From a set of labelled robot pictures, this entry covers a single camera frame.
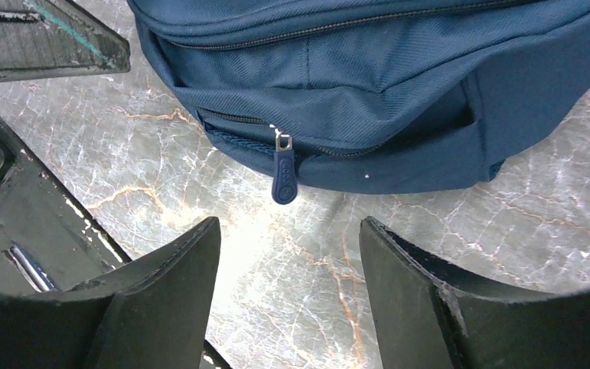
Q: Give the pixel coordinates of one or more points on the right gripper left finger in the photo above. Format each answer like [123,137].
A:
[149,313]

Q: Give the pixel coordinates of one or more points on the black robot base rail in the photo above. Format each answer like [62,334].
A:
[48,240]

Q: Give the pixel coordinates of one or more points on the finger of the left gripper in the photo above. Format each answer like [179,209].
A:
[54,39]

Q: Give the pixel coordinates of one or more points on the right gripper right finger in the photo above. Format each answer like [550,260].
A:
[431,313]

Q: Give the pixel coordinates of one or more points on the navy blue student backpack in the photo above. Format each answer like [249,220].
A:
[371,97]

